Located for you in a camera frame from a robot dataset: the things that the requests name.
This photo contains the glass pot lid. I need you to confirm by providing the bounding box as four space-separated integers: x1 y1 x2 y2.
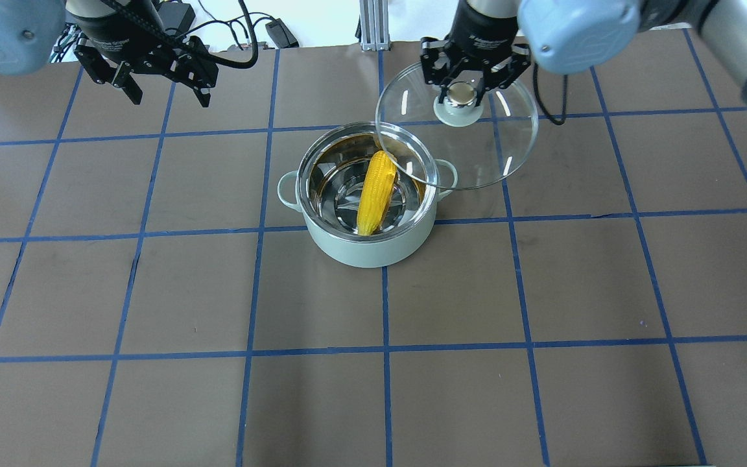
375 63 539 190

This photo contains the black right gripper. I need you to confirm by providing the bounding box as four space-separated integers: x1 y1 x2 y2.
420 19 532 106

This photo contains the black power adapter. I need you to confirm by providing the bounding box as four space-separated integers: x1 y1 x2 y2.
155 2 196 35

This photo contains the pale green cooking pot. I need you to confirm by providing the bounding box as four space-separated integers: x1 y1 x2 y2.
278 122 459 268

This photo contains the yellow corn cob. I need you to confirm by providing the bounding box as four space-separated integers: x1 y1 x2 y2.
357 150 397 236

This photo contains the aluminium frame post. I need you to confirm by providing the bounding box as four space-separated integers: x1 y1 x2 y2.
357 0 392 51

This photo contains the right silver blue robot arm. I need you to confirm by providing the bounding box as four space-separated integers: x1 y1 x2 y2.
419 1 747 107

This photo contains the black laptop charger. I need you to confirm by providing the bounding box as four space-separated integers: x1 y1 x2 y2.
265 18 300 49

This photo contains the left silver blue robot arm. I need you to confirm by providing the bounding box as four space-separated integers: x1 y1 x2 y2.
0 1 219 107

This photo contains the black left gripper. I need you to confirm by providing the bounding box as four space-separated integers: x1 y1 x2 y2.
75 23 219 108

